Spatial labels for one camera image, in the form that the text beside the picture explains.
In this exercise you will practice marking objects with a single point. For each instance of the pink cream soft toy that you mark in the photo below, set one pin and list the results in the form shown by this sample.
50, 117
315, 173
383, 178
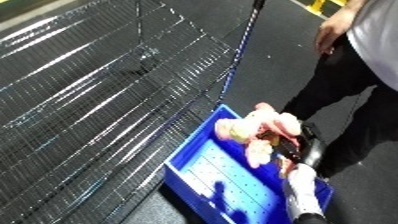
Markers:
260, 130

